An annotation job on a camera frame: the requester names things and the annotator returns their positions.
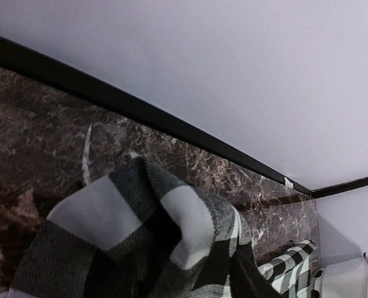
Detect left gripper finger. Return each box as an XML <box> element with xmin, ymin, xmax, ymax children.
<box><xmin>230</xmin><ymin>245</ymin><xmax>279</xmax><ymax>298</ymax></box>

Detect white plastic laundry bin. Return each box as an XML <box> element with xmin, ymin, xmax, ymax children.
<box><xmin>311</xmin><ymin>217</ymin><xmax>368</xmax><ymax>298</ymax></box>

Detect right black frame post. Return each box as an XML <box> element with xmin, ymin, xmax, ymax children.
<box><xmin>311</xmin><ymin>177</ymin><xmax>368</xmax><ymax>199</ymax></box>

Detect black white checkered shirt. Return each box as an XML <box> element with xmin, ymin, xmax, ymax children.
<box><xmin>7</xmin><ymin>157</ymin><xmax>315</xmax><ymax>297</ymax></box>

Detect black rear table edge strip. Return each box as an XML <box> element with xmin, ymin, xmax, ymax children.
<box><xmin>0</xmin><ymin>37</ymin><xmax>309</xmax><ymax>199</ymax></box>

